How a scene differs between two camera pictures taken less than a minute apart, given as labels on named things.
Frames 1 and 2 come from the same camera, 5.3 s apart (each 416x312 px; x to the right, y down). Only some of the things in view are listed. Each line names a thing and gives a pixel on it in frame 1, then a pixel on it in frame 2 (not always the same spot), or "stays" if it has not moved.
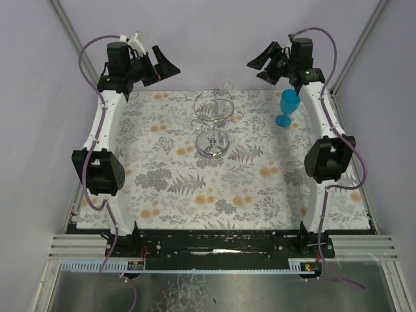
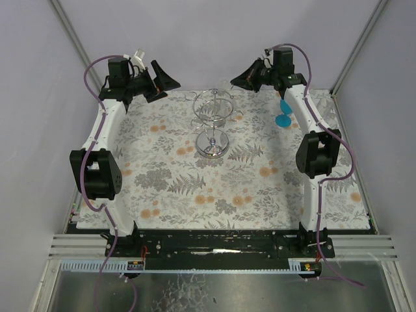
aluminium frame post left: x=73 y=37 stays
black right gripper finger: x=260 y=60 -> x=251 y=77
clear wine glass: x=228 y=86 stays
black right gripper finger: x=266 y=76 -> x=255 y=86
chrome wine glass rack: x=212 y=108 stays
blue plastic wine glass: x=289 y=103 stays
